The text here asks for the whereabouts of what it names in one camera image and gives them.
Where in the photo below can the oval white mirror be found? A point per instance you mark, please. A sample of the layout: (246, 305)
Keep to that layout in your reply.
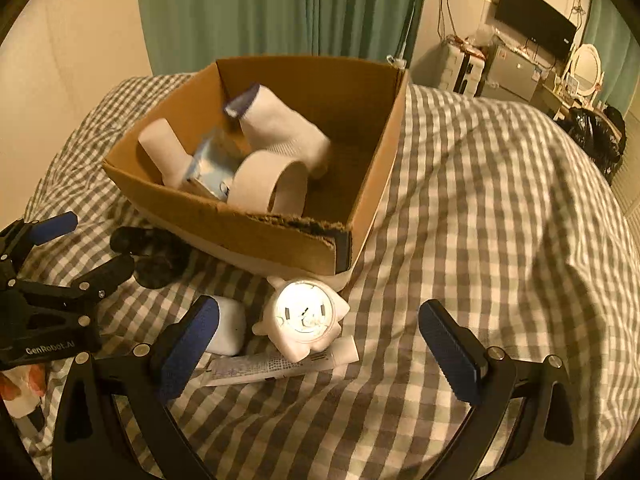
(585, 67)

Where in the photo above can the white suitcase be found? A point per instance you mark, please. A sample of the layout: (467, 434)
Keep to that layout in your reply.
(462, 67)

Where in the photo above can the wooden dressing table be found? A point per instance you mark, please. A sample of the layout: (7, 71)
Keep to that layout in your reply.
(555, 97)

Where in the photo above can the grey checkered blanket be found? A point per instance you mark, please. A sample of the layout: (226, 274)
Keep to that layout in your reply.
(475, 220)

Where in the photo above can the white cream tube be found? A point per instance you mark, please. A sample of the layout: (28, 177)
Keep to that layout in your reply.
(260, 366)

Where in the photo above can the white paper tube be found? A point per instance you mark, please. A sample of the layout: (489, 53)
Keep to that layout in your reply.
(162, 152)

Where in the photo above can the orange and white toy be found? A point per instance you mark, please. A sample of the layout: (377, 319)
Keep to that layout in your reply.
(17, 390)

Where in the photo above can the white sock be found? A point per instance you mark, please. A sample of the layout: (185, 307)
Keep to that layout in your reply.
(280, 120)

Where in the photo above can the black plastic bag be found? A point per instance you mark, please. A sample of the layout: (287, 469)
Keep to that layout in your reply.
(597, 135)

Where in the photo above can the green curtain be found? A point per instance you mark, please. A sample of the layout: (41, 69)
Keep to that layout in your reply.
(280, 10)
(607, 45)

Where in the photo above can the brown cardboard box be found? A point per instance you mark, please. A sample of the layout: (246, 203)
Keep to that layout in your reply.
(360, 125)

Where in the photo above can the black wall television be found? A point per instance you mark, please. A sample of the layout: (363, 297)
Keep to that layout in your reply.
(537, 17)

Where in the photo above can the small white case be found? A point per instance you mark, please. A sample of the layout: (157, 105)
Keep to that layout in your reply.
(227, 327)

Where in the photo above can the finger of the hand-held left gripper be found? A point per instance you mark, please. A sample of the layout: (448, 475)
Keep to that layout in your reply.
(112, 270)
(55, 225)

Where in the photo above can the white tape roll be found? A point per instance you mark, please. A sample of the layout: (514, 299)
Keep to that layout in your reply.
(255, 175)

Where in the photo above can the small silver fridge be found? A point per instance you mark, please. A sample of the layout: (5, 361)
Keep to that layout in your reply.
(512, 72)

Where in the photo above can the black cloth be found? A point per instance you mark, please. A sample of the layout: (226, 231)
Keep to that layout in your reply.
(157, 255)

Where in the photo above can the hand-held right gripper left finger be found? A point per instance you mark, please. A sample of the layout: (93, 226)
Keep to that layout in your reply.
(186, 347)

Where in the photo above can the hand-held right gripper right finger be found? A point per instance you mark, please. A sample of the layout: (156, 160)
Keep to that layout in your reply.
(452, 355)

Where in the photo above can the blue foil packet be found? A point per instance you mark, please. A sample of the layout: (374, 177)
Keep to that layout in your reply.
(212, 160)

